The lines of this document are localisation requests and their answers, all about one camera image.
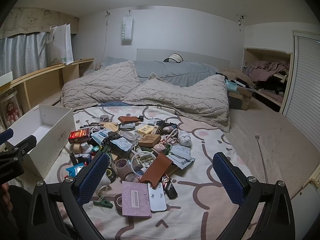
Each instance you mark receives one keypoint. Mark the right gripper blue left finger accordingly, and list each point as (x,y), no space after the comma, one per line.
(88,178)

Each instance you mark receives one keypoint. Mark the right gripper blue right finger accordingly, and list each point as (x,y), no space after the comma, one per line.
(231,177)

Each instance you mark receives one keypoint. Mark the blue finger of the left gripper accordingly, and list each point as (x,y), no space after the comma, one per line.
(6,135)
(23,146)

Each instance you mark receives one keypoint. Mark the green clip with tie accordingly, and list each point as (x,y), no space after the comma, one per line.
(101,194)

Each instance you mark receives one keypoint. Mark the white remote control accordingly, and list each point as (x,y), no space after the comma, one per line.
(157,198)

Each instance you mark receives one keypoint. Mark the black round tin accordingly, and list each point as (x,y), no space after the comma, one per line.
(111,174)

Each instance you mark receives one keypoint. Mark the blue foil packet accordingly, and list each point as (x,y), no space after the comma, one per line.
(74,170)

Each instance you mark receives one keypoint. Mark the doll in red dress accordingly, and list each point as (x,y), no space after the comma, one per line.
(12,113)

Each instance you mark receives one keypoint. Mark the tan tape roll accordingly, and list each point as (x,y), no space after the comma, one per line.
(76,148)

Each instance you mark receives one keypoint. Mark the white shoe box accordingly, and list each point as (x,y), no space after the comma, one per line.
(51,126)

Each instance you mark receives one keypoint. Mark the red cigarette box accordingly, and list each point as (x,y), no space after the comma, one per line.
(79,136)

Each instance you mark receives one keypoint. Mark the wooden shelf unit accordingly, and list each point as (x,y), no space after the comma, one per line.
(44,87)

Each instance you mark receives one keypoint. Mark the brown leather pouch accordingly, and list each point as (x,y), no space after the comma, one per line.
(156,170)

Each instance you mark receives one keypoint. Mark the black safety lighter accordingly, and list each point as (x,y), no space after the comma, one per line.
(168,187)

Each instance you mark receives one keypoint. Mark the brown wooden box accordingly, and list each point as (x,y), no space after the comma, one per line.
(149,140)

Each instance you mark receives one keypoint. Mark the cartoon print bedsheet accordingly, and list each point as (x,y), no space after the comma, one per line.
(202,208)

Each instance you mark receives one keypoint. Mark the grey curtain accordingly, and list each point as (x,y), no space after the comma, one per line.
(24,54)

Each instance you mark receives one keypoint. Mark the beige textured blanket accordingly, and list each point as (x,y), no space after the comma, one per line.
(205,101)

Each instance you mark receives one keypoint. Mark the white louvered door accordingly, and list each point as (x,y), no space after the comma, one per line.
(302,105)

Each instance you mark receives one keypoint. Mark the white tote bag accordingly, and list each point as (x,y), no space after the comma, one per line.
(59,44)

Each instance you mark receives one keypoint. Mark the pile of clothes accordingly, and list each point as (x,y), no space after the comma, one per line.
(270,78)

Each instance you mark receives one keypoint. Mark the grey duvet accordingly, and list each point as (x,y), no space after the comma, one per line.
(183,74)

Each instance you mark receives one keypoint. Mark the white headband hat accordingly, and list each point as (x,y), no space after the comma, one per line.
(175,58)

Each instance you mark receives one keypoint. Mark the hanging white sweet bag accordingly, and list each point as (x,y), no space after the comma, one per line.
(127,27)

